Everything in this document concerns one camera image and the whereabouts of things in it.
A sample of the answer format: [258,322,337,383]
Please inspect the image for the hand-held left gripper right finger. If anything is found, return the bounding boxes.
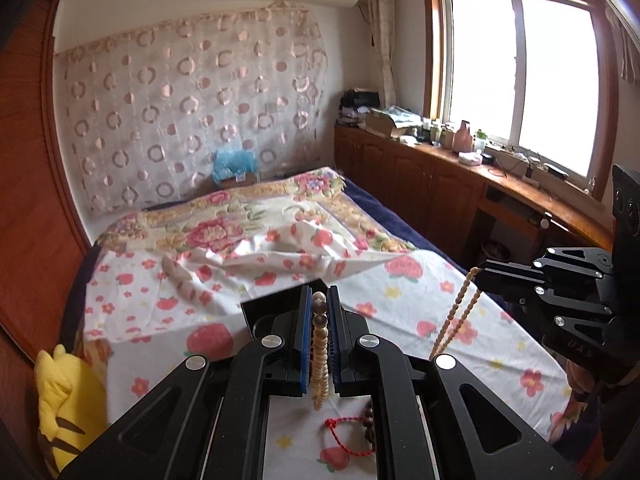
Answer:
[327,285,576,480]

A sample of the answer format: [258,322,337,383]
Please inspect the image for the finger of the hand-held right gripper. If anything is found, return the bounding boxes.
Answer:
[477,247,614,281]
[480,273,619,326]

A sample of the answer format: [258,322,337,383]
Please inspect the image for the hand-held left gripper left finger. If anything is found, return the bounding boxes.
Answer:
[60,285,311,480]

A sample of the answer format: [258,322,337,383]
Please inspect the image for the light wooden bead necklace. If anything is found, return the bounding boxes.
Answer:
[310,267,484,411]

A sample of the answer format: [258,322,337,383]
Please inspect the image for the dark waste bin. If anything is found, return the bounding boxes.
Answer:
[482,239,512,264]

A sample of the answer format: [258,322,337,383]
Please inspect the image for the navy bed sheet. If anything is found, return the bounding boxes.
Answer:
[344,179,506,306]

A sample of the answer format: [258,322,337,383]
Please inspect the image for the strawberry print bed sheet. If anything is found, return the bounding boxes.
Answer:
[81,224,574,480]

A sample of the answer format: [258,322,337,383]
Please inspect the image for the floral blanket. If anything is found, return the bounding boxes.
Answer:
[97,166,417,263]

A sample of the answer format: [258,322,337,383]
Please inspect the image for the wooden cabinet counter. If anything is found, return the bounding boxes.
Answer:
[333,124,617,282]

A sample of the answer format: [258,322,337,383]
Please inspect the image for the pink bottle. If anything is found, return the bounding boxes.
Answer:
[452,119,474,151]

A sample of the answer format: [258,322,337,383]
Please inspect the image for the blue plastic bag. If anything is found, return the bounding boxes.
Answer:
[212,148,259,187]

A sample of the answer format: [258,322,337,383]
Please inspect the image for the wooden framed window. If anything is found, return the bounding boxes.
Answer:
[421,0,620,195]

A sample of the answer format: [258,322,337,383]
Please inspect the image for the beige window curtain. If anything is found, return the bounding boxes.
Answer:
[363,0,399,112]
[602,4,640,87]

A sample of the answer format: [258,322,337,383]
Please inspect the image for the stack of books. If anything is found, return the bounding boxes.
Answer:
[362,106,427,139]

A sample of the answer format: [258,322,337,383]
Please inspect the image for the black bag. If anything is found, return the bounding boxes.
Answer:
[339,88,384,127]

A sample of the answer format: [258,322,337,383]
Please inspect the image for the yellow plush toy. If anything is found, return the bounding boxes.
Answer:
[34,344,109,477]

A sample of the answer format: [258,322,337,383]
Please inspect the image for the wooden wardrobe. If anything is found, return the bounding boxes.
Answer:
[0,0,107,480]

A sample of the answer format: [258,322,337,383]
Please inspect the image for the dark bead bracelet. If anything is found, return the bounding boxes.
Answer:
[361,404,382,457]

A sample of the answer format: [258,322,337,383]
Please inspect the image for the red string bracelet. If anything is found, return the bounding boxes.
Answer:
[324,416,377,459]

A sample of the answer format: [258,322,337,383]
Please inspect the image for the circle patterned wall cloth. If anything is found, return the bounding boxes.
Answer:
[54,2,329,219]

